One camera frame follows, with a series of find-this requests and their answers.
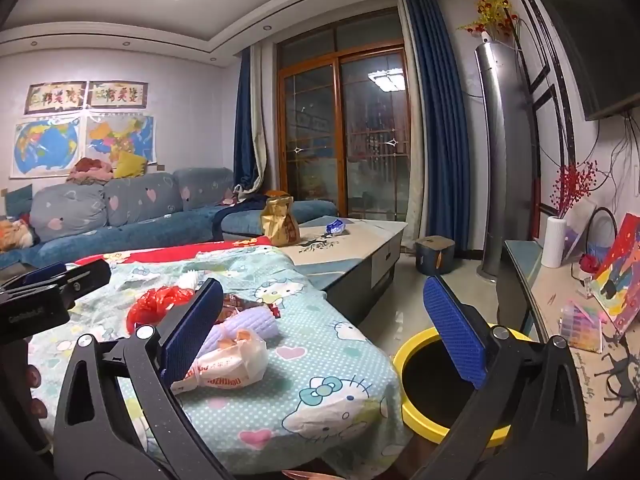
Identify black hoop handle basket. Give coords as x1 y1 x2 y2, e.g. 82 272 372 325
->
582 206 621 273

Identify red plastic bag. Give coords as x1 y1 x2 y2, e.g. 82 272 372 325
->
126 285 198 333

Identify orange plush toy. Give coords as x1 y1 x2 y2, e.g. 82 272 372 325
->
0 217 36 253

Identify white plastic snack packet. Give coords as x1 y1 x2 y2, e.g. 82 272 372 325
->
170 327 269 395

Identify world map poster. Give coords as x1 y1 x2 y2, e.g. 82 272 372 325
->
11 117 83 179

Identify blue curtain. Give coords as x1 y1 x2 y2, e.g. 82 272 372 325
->
397 0 473 261
232 42 276 196

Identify blue fabric sofa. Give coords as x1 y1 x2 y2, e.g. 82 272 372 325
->
0 167 338 273

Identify printed top television cabinet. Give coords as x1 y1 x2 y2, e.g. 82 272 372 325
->
495 239 640 480

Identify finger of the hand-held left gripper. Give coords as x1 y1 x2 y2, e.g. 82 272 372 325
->
20 261 68 288
50 259 112 311

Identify country map poster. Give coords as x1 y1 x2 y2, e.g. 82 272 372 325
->
85 115 156 166

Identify white purple canvas picture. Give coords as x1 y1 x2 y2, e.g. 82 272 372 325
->
562 197 598 263

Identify wooden framed sliding glass door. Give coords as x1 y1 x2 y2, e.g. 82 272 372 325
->
275 7 413 221

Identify brown chocolate bar wrapper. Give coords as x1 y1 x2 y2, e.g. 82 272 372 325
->
222 294 262 318

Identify person's left hand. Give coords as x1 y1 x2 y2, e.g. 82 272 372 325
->
25 362 51 423

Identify dark teal cushion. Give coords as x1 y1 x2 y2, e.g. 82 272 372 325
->
5 183 33 221

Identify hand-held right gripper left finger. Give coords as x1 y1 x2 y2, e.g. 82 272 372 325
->
52 277 236 480

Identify framed embroidery wall picture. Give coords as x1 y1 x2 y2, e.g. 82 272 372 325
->
25 81 88 111
87 80 149 110

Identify wall mounted television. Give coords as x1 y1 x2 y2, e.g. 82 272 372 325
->
530 0 640 122

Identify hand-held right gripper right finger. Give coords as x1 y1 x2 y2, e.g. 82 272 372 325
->
405 275 587 480

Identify brown paper bag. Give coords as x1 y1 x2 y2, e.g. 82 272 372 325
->
260 191 301 247

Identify grey coffee table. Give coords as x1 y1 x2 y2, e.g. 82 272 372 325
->
272 217 408 311

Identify grey tower air conditioner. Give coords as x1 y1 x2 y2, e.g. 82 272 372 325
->
474 40 543 278

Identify white ribbed vase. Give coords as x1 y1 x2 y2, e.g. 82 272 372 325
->
541 215 568 269

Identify colourful bead organiser box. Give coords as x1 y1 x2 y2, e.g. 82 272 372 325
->
560 300 608 353

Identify red berry branches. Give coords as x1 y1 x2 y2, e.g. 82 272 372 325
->
550 160 598 221

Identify yellow rimmed black bin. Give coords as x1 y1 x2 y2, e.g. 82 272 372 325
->
392 324 533 448

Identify grey heart print cushion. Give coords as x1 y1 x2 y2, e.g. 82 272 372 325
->
30 183 108 243
172 166 236 211
102 172 183 228

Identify pile of red pink clothes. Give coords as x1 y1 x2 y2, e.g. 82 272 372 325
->
67 156 116 186

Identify colourful painting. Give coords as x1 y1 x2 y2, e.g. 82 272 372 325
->
590 212 640 341

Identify cartoon cat printed blanket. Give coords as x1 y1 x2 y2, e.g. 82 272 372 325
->
27 237 413 478

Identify yellow pillow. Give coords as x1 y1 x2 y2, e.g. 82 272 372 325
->
112 150 150 179

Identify yellow red artificial flowers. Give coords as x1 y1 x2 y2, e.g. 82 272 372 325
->
457 0 523 43

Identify small dark stool box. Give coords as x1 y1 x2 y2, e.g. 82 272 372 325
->
414 235 457 276

